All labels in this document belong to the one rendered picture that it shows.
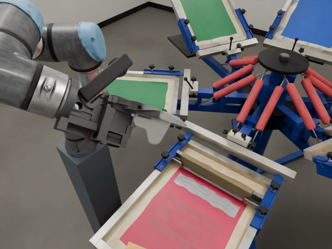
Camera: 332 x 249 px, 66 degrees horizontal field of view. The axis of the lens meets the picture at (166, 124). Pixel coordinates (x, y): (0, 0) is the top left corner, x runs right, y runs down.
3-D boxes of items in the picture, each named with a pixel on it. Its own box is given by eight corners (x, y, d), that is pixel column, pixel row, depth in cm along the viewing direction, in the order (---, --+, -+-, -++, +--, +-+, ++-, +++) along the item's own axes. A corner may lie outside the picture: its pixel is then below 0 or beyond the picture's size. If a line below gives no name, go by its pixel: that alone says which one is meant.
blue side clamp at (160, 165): (161, 177, 143) (161, 169, 139) (154, 173, 146) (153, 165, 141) (189, 145, 161) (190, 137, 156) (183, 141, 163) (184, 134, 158)
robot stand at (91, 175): (99, 245, 208) (55, 145, 126) (116, 228, 218) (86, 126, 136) (113, 261, 199) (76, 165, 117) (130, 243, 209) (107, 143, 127)
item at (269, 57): (252, 205, 234) (310, 79, 141) (213, 183, 251) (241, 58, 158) (268, 176, 257) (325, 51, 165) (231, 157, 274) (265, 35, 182)
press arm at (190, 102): (103, 104, 202) (102, 99, 197) (105, 100, 206) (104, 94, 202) (265, 115, 192) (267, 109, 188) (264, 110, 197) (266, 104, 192)
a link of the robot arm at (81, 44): (91, 116, 124) (51, 14, 78) (122, 115, 125) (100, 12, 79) (89, 138, 117) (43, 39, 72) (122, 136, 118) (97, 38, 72)
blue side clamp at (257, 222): (257, 235, 120) (261, 229, 115) (247, 229, 122) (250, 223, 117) (278, 190, 137) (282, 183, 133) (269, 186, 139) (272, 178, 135)
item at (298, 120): (308, 168, 149) (315, 154, 141) (192, 115, 183) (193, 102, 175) (335, 98, 197) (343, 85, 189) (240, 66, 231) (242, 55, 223)
